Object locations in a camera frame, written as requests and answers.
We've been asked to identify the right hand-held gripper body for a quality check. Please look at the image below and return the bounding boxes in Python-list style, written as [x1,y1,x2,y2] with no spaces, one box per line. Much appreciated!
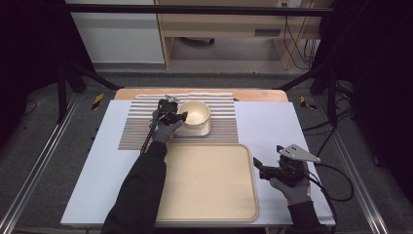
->
[258,143,322,188]

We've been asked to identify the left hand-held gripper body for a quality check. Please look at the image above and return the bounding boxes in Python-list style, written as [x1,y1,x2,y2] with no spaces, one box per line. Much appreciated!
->
[157,94,181,117]

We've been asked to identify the cream round bowl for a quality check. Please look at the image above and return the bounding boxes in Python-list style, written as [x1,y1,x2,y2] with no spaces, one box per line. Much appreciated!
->
[176,99,211,127]

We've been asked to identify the beige rectangular tray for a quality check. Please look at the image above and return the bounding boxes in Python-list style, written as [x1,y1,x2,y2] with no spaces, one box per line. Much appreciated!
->
[155,142,260,223]

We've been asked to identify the person's left hand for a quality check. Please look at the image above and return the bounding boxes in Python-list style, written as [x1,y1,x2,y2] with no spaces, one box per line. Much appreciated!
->
[150,109,184,145]

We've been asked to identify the person's right hand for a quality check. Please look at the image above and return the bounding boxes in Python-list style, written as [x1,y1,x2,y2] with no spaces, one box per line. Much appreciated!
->
[269,169,312,207]

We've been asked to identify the white board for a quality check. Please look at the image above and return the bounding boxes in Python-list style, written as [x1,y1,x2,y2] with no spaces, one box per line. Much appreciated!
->
[59,99,336,227]

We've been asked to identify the striped woven placemat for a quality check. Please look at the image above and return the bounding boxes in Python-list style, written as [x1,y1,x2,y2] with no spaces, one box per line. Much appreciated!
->
[117,92,240,151]

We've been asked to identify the yellow black floor tape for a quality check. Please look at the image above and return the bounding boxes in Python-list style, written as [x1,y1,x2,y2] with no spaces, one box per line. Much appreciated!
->
[91,93,105,111]
[298,95,319,111]

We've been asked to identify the wooden table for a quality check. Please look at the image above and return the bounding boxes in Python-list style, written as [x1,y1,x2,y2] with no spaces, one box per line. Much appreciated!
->
[113,87,289,103]

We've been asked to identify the black metal stand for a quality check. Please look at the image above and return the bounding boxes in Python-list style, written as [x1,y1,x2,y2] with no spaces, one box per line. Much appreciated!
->
[54,59,122,125]
[275,62,339,129]

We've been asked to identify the white cabinet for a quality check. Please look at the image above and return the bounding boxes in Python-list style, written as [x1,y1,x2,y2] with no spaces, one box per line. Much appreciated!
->
[64,0,166,64]

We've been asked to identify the light wooden desk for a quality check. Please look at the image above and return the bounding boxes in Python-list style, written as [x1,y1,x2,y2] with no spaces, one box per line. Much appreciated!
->
[154,0,335,70]

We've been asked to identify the black curtain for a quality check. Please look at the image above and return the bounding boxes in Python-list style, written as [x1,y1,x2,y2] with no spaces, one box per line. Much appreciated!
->
[0,0,96,150]
[311,0,413,198]

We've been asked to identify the grey label on desk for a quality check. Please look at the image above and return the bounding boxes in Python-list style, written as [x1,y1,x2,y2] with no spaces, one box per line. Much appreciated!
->
[253,28,282,38]

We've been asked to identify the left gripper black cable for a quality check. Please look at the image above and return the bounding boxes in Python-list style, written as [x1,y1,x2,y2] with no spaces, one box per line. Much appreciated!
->
[139,115,164,155]

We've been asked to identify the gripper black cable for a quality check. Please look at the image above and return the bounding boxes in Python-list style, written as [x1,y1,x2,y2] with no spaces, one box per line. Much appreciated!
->
[139,115,164,155]
[305,162,356,234]

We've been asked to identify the black floor cables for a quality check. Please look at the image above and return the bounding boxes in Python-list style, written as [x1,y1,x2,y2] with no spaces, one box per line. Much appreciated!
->
[301,79,356,158]

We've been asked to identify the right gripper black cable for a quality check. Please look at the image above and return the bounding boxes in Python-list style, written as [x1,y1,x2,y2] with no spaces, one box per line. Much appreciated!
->
[305,162,356,234]

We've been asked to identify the aluminium rail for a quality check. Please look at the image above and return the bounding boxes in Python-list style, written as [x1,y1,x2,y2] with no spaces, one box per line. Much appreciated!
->
[0,93,83,234]
[314,97,391,234]

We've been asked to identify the black horizontal frame bar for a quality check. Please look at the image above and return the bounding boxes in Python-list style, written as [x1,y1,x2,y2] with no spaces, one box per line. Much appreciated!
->
[63,3,335,18]

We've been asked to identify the hanging black cables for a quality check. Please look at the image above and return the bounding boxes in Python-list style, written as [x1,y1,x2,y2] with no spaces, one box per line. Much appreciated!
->
[282,15,319,70]

